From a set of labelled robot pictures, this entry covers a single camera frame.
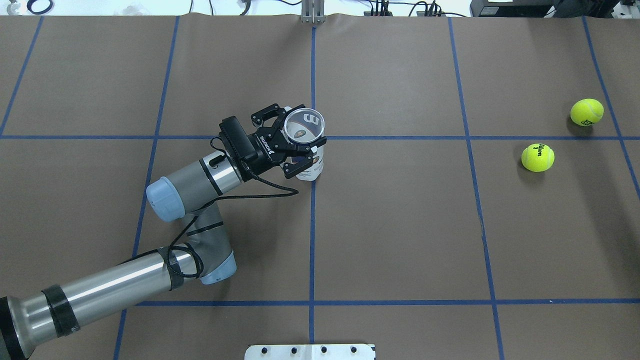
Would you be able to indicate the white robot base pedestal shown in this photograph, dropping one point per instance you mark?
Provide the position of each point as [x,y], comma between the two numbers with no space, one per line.
[335,351]

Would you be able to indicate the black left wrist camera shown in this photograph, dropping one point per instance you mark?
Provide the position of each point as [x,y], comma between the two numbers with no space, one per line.
[237,143]

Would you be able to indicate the aluminium frame post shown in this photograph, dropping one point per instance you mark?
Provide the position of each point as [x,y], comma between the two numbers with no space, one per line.
[313,12]

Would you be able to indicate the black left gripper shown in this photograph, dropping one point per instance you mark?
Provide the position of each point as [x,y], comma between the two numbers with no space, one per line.
[261,148]

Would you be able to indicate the yellow tennis ball number three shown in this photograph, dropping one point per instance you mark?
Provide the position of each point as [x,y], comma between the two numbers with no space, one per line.
[537,157]

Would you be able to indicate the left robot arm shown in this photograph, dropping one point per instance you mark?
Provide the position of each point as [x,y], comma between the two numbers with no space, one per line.
[191,194]

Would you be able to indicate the white tennis ball can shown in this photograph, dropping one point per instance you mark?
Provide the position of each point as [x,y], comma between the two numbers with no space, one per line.
[303,126]

